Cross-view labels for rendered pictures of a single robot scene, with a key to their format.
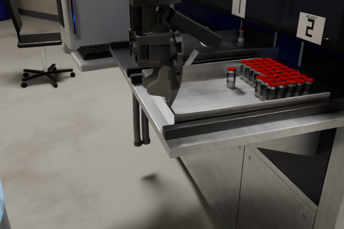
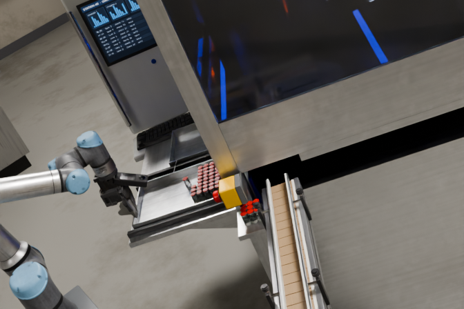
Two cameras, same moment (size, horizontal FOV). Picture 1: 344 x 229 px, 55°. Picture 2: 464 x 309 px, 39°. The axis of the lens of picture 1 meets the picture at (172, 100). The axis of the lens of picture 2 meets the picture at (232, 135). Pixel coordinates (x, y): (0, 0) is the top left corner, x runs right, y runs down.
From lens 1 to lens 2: 1.87 m
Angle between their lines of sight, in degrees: 26
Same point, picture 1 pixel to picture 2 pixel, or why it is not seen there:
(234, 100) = (181, 203)
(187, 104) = (155, 209)
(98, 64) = not seen: hidden behind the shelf
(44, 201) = (161, 260)
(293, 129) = (194, 223)
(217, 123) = (152, 226)
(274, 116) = (186, 216)
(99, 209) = (204, 263)
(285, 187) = not seen: hidden behind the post
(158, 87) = (123, 211)
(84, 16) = (136, 106)
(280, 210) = not seen: hidden behind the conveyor
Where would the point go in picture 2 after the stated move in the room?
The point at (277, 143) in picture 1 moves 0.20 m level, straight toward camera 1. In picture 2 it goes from (214, 224) to (179, 263)
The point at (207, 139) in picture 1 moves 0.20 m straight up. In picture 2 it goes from (147, 236) to (121, 192)
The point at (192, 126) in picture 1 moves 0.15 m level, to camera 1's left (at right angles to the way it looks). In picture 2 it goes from (139, 230) to (105, 234)
